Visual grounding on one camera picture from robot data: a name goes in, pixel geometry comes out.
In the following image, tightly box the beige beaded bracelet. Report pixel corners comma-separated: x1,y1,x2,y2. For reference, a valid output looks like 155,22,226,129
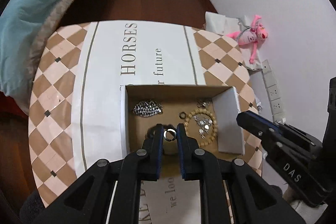
184,108,218,148

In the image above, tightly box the black smart band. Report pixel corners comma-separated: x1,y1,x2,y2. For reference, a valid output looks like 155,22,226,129
145,123,175,142

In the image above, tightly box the white power strip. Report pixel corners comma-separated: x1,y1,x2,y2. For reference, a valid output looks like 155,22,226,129
261,59,287,124

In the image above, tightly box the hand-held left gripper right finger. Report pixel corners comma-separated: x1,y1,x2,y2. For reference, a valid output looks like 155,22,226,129
176,123,305,224

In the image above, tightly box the pink plush toy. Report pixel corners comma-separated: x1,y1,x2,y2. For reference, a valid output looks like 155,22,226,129
226,14,269,63

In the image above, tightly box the thick silver chain necklace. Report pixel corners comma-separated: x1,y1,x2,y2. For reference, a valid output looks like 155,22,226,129
133,100,163,117

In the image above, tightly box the checkered tablecloth with lettering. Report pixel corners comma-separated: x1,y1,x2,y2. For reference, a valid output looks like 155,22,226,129
28,21,263,209

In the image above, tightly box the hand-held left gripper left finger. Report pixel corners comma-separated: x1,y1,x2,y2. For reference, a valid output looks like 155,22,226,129
31,123,164,224

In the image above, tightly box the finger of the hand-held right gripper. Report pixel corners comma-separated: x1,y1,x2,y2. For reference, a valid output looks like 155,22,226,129
236,112,283,151
245,111,315,147

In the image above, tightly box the thin silver chain bracelet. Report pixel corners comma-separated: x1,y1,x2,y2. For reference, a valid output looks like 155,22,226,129
194,115,213,138

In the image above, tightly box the white cardboard box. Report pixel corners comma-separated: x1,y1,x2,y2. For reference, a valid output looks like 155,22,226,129
120,84,246,178

